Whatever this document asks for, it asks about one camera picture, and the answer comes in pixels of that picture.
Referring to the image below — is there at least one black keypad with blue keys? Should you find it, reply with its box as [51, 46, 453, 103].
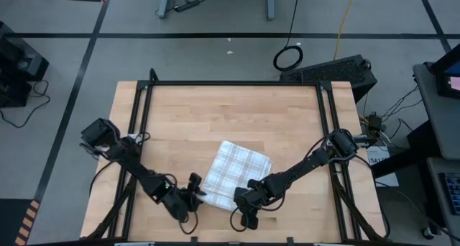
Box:
[438, 171, 460, 217]

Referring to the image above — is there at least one black floor cable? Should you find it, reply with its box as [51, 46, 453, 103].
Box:
[0, 79, 51, 129]

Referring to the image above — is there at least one grey desk leg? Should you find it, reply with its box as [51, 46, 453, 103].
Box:
[264, 0, 278, 22]
[155, 0, 174, 19]

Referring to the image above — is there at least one black power adapter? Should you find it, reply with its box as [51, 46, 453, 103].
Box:
[367, 112, 385, 131]

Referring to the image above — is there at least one black mesh computer tower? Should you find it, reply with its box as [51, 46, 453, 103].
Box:
[279, 54, 378, 104]

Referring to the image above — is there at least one black desk base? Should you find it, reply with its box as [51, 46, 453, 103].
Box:
[369, 119, 445, 178]

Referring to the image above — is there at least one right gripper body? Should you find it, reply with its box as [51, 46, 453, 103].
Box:
[235, 179, 269, 231]

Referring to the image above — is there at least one black power strip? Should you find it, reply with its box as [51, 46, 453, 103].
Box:
[173, 0, 201, 14]

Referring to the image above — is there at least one grey desk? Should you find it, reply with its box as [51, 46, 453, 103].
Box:
[425, 156, 460, 246]
[412, 61, 460, 161]

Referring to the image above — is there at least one black equipment stack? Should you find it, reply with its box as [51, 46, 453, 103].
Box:
[0, 21, 50, 109]

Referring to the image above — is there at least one black aluminium table frame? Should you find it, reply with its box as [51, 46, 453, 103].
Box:
[84, 68, 391, 245]

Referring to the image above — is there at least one white paper sheet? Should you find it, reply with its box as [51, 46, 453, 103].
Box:
[365, 146, 400, 188]

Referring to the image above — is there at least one yellow cable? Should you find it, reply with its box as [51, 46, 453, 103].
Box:
[333, 0, 359, 61]

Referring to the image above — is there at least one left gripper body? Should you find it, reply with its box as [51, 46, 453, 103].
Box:
[172, 172, 203, 222]

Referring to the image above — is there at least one black coiled hanging cable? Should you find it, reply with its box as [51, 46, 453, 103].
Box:
[272, 0, 305, 73]

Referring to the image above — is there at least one black monitor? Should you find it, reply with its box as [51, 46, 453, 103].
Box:
[429, 44, 460, 100]

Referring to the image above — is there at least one white plaid towel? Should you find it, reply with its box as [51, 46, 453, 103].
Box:
[199, 140, 273, 213]

